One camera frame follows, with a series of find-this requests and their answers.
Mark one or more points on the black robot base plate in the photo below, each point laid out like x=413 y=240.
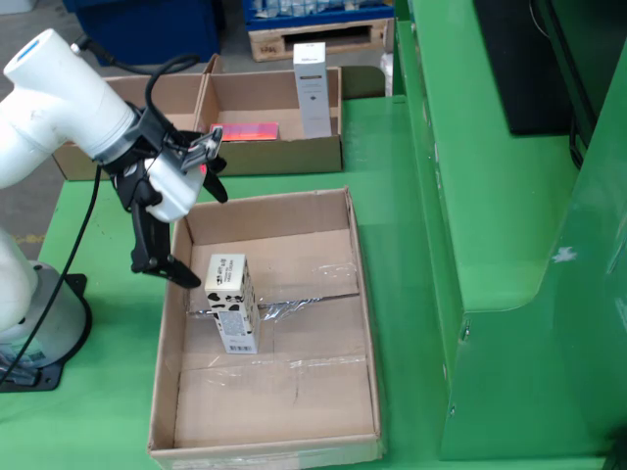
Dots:
x=49 y=379

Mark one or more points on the green metal shelf unit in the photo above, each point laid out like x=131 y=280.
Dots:
x=490 y=220

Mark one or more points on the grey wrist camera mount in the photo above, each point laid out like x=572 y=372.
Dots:
x=201 y=147

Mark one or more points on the tall white product box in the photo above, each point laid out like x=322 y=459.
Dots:
x=313 y=98

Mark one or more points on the blue plastic crate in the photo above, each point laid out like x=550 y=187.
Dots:
x=147 y=29

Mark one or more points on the dark green rounded panel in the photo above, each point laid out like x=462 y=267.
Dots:
x=362 y=83

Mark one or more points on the red product box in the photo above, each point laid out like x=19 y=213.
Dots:
x=250 y=132

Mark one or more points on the wooden pallet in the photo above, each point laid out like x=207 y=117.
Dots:
x=267 y=46

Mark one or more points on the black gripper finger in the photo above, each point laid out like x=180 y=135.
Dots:
x=216 y=186
x=152 y=245

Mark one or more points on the large shallow cardboard tray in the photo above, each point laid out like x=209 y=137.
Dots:
x=294 y=406

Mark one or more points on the black monitor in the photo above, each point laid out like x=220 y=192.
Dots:
x=529 y=73

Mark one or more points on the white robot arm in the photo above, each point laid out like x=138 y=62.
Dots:
x=59 y=98

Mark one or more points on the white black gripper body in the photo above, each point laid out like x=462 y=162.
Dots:
x=176 y=191

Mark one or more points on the open cardboard box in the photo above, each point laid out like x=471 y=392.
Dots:
x=274 y=159
x=181 y=93

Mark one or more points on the cow print hand cream box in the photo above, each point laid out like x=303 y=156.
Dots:
x=235 y=303

